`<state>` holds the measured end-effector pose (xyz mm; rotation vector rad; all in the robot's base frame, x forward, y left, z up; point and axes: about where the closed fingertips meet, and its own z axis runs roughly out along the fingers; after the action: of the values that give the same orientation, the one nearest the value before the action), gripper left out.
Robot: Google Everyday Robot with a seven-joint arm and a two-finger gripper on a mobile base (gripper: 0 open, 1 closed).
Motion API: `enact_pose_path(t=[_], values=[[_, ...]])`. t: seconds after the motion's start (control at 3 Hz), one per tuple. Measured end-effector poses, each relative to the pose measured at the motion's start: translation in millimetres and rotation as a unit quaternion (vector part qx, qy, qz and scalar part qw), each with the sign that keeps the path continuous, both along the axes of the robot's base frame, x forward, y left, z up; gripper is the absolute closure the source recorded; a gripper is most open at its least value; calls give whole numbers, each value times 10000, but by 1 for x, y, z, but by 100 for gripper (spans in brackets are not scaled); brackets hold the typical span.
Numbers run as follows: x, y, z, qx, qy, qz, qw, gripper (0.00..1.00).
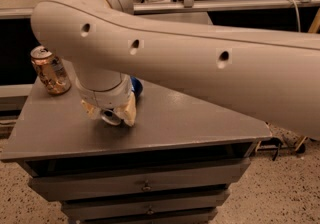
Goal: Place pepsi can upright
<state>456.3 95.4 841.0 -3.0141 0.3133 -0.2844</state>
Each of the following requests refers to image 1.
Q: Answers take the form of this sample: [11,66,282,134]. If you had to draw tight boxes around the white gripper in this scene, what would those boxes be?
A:
[75,75,136,127]

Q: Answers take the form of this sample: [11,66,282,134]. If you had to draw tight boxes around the blue pepsi can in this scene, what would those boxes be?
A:
[100,76,143,126]

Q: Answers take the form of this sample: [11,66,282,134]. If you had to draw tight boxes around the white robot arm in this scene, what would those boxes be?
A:
[31,0,320,139]

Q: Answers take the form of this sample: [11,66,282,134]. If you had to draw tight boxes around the gold soda can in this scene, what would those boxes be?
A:
[30,46,71,95]

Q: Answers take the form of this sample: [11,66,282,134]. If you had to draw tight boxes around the grey drawer cabinet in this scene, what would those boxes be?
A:
[1,82,271,224]

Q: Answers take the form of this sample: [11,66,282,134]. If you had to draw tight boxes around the white cable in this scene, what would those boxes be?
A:
[282,0,302,33]

